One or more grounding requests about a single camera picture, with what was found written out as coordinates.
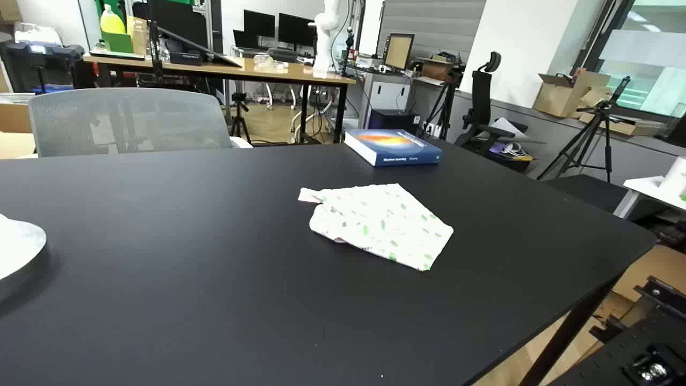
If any white cloth green leaf print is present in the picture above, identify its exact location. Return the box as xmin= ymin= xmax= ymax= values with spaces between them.
xmin=296 ymin=182 xmax=457 ymax=275

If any blue hardcover book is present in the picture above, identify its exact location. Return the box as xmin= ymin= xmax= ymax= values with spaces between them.
xmin=342 ymin=126 xmax=444 ymax=170

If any white drawer cabinet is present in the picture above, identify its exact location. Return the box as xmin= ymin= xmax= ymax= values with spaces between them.
xmin=360 ymin=70 xmax=416 ymax=130

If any small black tripod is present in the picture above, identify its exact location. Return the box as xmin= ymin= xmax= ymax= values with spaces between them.
xmin=226 ymin=89 xmax=252 ymax=145

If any long wooden desk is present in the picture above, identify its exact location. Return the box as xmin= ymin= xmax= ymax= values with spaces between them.
xmin=83 ymin=52 xmax=357 ymax=145

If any black office chair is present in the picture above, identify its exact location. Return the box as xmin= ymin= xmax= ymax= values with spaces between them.
xmin=457 ymin=50 xmax=536 ymax=174

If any black computer monitor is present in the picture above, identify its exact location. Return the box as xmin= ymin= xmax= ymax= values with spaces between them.
xmin=242 ymin=9 xmax=277 ymax=42
xmin=277 ymin=11 xmax=319 ymax=50

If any grey mesh office chair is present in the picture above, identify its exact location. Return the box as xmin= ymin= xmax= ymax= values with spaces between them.
xmin=28 ymin=85 xmax=234 ymax=159

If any open cardboard box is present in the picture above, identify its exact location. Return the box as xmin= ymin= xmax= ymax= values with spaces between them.
xmin=532 ymin=68 xmax=612 ymax=120

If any black equipment stand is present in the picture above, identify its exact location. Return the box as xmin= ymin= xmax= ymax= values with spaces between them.
xmin=130 ymin=0 xmax=244 ymax=70

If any tall black tripod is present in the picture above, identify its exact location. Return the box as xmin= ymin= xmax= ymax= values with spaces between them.
xmin=536 ymin=75 xmax=634 ymax=184

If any yellow green bottle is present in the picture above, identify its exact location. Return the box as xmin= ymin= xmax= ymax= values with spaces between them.
xmin=99 ymin=2 xmax=129 ymax=37

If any small white table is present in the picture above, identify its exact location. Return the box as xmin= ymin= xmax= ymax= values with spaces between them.
xmin=612 ymin=157 xmax=686 ymax=220

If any black storage bin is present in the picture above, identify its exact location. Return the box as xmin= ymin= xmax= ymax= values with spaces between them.
xmin=2 ymin=41 xmax=85 ymax=95

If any clear acrylic round plate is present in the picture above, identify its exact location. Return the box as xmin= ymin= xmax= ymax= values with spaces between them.
xmin=0 ymin=212 xmax=51 ymax=287

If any dark picture frame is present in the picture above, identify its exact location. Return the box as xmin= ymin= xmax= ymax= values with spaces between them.
xmin=381 ymin=32 xmax=416 ymax=70

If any black metal frame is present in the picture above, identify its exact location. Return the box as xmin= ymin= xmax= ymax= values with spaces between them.
xmin=548 ymin=277 xmax=686 ymax=386

